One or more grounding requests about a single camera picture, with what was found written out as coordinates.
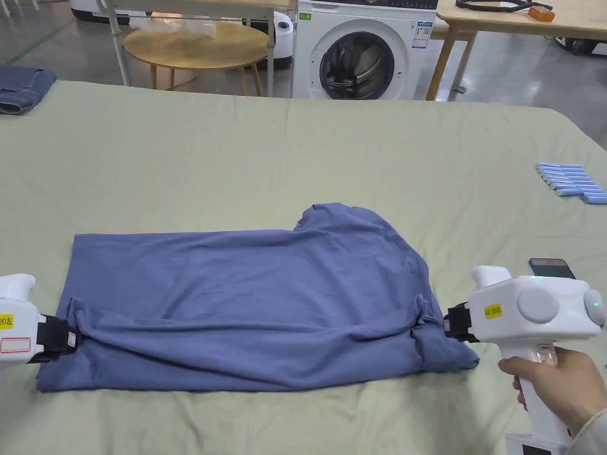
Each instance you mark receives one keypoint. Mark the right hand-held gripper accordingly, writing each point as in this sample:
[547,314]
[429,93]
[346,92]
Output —
[512,308]

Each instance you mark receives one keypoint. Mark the folded blue jeans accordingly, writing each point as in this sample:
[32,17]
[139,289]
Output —
[21,87]

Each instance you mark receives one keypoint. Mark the person's right forearm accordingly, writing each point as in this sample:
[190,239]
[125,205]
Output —
[593,433]

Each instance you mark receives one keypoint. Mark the bed with pale green sheet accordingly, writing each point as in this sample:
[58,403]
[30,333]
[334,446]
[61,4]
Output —
[294,156]

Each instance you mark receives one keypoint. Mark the person's right hand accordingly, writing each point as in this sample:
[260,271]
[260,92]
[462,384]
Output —
[576,384]

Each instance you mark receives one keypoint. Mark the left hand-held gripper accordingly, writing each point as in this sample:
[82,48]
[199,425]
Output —
[16,327]

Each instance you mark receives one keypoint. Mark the black phone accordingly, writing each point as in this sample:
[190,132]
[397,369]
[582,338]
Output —
[552,268]

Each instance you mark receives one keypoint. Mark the row of blue batteries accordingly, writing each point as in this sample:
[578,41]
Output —
[571,182]

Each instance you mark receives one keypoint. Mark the white washing machine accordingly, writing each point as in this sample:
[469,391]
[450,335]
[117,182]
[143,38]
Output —
[363,52]

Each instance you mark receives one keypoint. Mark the white rounded machine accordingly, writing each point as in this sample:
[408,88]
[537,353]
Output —
[282,40]

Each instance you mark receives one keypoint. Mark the blue shirt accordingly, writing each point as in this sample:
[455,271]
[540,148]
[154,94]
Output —
[246,303]

